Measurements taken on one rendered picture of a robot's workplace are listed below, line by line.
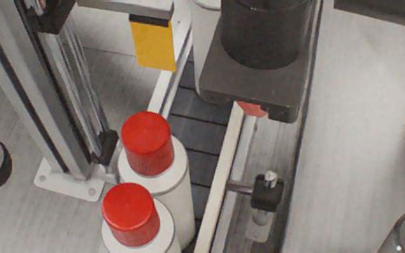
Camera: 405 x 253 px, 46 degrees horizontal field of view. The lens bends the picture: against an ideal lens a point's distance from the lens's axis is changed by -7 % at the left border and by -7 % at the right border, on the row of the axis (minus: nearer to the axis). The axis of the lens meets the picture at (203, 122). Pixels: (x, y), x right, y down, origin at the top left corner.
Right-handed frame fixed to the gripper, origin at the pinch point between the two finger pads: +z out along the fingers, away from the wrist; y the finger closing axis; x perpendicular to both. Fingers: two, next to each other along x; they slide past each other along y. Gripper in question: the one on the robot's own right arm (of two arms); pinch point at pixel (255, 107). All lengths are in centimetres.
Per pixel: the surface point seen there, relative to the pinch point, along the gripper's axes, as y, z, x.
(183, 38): 10.0, 5.5, 9.4
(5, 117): 2.4, 18.6, 32.8
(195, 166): -0.2, 13.6, 5.6
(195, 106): 7.0, 13.7, 7.5
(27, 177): -4.8, 18.5, 26.0
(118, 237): -14.5, -4.9, 6.0
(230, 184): -2.6, 10.5, 1.2
